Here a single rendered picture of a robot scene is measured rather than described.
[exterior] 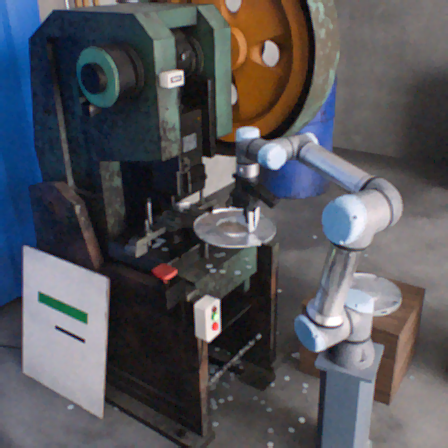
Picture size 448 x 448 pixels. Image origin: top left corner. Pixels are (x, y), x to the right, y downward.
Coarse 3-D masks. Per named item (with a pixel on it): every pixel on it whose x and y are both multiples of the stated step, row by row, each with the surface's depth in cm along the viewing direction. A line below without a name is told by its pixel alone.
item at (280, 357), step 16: (272, 240) 218; (272, 256) 216; (256, 272) 225; (272, 272) 219; (256, 288) 228; (272, 288) 222; (256, 304) 230; (272, 304) 226; (240, 320) 241; (256, 320) 233; (272, 320) 229; (224, 336) 251; (240, 336) 244; (272, 336) 233; (256, 352) 241; (272, 352) 237; (272, 368) 238
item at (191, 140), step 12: (192, 108) 191; (192, 120) 189; (192, 132) 190; (192, 144) 192; (192, 156) 194; (156, 168) 194; (192, 168) 193; (204, 168) 196; (156, 180) 196; (168, 180) 193; (180, 180) 191; (192, 180) 191; (204, 180) 197; (168, 192) 195; (180, 192) 193
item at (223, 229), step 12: (204, 216) 200; (216, 216) 200; (228, 216) 200; (204, 228) 192; (216, 228) 191; (228, 228) 190; (240, 228) 191; (264, 228) 192; (204, 240) 183; (216, 240) 184; (228, 240) 184; (240, 240) 184; (252, 240) 184; (264, 240) 184
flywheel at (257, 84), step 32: (160, 0) 217; (192, 0) 212; (224, 0) 207; (256, 0) 196; (288, 0) 185; (256, 32) 201; (288, 32) 193; (256, 64) 206; (288, 64) 198; (256, 96) 211; (288, 96) 198; (256, 128) 212
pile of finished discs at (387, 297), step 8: (352, 280) 237; (360, 280) 237; (368, 280) 236; (376, 280) 236; (384, 280) 236; (352, 288) 230; (360, 288) 230; (368, 288) 230; (376, 288) 230; (384, 288) 230; (392, 288) 230; (376, 296) 224; (384, 296) 225; (392, 296) 225; (400, 296) 225; (376, 304) 220; (384, 304) 220; (392, 304) 220; (376, 312) 215; (384, 312) 217; (392, 312) 218
